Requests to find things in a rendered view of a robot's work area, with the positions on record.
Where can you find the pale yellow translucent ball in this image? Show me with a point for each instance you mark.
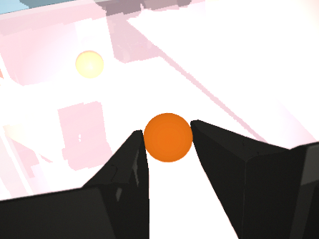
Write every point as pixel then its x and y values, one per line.
pixel 89 64

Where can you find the clear low corner walls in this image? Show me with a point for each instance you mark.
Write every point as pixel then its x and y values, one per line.
pixel 14 179

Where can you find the orange ball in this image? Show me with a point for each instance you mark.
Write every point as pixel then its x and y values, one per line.
pixel 168 137

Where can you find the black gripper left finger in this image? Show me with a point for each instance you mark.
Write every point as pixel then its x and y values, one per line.
pixel 113 204

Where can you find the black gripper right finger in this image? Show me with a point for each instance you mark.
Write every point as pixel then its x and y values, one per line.
pixel 265 190

